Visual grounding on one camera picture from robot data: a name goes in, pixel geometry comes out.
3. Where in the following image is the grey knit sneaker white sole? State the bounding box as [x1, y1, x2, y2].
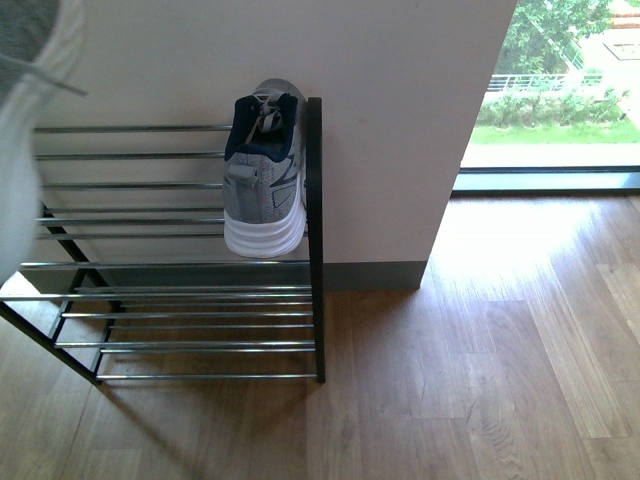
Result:
[222, 79, 307, 258]

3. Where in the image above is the black metal shoe rack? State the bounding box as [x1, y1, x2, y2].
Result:
[1, 98, 326, 384]

